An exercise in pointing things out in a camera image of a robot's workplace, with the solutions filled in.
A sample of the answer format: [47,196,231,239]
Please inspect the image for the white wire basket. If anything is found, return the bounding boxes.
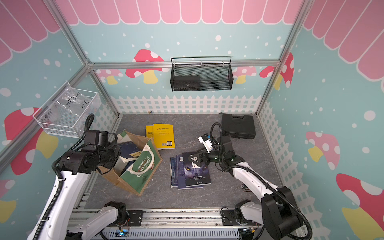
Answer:
[33,82,102,138]

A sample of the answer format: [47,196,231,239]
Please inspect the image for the black wire mesh basket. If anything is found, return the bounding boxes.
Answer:
[170,56,234,91]

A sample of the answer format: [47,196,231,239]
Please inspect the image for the green circuit board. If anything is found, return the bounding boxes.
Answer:
[115,229,130,238]

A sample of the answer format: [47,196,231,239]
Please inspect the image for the black box in basket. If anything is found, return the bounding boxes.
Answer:
[171,76,200,92]

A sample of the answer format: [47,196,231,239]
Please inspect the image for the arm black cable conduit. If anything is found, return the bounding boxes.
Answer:
[31,113,96,240]
[209,122,313,240]

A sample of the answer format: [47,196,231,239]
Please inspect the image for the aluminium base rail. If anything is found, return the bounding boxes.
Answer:
[59,207,310,240]

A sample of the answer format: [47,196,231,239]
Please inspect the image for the clear plastic bag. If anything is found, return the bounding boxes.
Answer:
[46,84,100,130]

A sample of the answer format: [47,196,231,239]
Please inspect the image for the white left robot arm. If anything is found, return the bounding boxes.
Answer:
[28,130,129,240]

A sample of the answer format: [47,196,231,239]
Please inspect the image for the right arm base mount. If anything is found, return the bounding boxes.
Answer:
[220,200,258,226]

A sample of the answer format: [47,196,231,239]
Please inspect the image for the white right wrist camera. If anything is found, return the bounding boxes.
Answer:
[198,134,213,153]

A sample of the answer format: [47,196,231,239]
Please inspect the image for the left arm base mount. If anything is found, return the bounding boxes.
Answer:
[104,201,144,228]

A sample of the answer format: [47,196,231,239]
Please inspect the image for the dark wolf cover book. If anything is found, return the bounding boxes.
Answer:
[181,152,212,188]

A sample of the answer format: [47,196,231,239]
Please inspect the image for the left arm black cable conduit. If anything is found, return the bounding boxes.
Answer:
[31,113,96,240]

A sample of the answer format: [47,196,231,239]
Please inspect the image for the dark blue barcode book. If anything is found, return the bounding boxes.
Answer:
[176,155,203,190]

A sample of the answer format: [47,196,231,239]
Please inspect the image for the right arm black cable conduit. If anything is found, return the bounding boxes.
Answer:
[209,122,313,240]

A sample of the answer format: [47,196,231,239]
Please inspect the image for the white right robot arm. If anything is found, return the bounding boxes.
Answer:
[188,134,313,240]

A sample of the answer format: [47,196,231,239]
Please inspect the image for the yellow handled pliers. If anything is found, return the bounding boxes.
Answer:
[241,184,251,193]

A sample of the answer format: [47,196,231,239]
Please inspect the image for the black plastic tool case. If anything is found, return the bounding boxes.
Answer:
[222,114,256,140]

